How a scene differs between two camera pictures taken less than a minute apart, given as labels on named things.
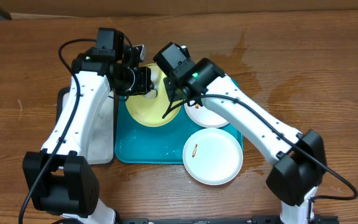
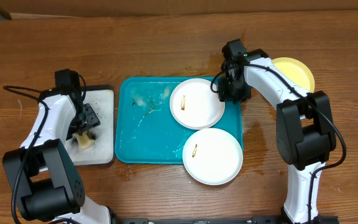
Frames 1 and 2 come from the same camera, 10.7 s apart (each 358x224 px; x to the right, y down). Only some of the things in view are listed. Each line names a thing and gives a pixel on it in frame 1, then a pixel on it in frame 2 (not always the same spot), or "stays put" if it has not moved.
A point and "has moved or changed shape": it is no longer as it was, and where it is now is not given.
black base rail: x=314 y=219 stays put
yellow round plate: x=150 y=112 -> x=296 y=72
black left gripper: x=145 y=84 -> x=93 y=121
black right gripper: x=174 y=84 -> x=225 y=95
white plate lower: x=212 y=156 stays put
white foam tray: x=100 y=139 stays put
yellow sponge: x=153 y=93 has moved or changed shape
